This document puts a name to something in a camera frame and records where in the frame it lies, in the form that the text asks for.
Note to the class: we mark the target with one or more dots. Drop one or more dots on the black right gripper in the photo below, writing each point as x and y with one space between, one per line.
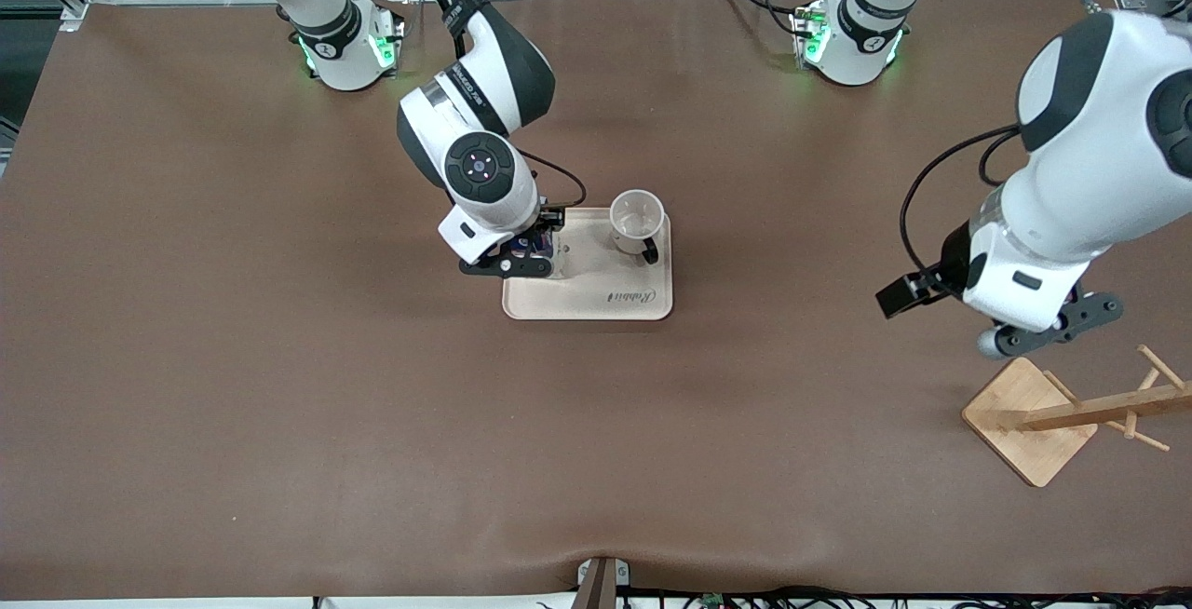
549 217

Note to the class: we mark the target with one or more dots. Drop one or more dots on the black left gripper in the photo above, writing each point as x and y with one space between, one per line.
952 266

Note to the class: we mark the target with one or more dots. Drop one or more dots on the blue white milk carton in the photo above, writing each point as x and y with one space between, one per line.
533 244

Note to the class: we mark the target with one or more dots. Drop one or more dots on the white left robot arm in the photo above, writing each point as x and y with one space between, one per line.
1071 218

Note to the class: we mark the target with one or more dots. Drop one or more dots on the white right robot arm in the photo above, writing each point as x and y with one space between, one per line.
484 209

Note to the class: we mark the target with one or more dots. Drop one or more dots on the cream rabbit print tray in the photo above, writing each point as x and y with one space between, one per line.
605 288

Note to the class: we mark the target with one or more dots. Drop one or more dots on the wooden mug rack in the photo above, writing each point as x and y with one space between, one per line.
1024 404

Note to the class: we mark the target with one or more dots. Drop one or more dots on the brown table cover mat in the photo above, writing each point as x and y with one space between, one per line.
279 404

